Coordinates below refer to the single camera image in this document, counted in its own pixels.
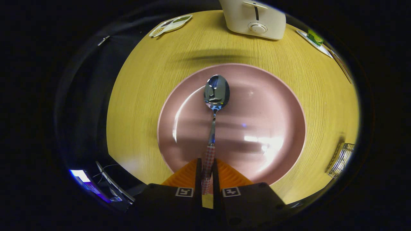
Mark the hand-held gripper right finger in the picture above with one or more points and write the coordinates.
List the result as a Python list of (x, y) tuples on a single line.
[(215, 173)]

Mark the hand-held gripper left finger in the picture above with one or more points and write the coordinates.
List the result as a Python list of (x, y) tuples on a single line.
[(198, 173)]

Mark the pink round plate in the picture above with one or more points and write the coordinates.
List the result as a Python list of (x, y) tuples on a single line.
[(257, 106)]

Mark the grey laptop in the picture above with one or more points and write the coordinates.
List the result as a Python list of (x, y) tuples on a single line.
[(112, 183)]

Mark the lit computer screen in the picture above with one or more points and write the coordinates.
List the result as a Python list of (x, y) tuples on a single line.
[(85, 179)]

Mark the perforated metal tray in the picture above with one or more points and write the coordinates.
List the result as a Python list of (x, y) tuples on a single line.
[(342, 160)]

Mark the white divided sauce dish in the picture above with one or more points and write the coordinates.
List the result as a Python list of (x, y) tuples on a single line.
[(170, 25)]

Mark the white toaster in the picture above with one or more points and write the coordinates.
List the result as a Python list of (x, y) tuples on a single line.
[(244, 16)]

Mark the silver cloth clip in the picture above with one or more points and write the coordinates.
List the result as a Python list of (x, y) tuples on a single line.
[(103, 40)]

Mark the white square coaster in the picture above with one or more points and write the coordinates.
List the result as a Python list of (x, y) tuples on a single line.
[(310, 40)]

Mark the white food plate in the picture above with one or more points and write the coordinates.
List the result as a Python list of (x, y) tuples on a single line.
[(343, 65)]

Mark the green label drink bottle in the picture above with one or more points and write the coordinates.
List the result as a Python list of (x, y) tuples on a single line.
[(314, 37)]

